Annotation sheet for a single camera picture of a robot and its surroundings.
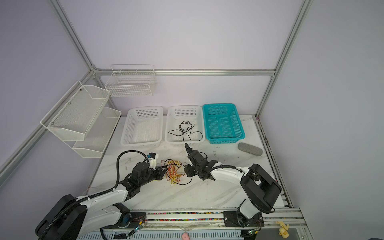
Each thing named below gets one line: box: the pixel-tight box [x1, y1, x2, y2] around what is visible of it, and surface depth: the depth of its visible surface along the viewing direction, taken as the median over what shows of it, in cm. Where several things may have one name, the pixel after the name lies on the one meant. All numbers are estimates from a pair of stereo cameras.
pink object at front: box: [182, 232, 191, 240], surface depth 69 cm
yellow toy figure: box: [275, 221, 290, 239], surface depth 71 cm
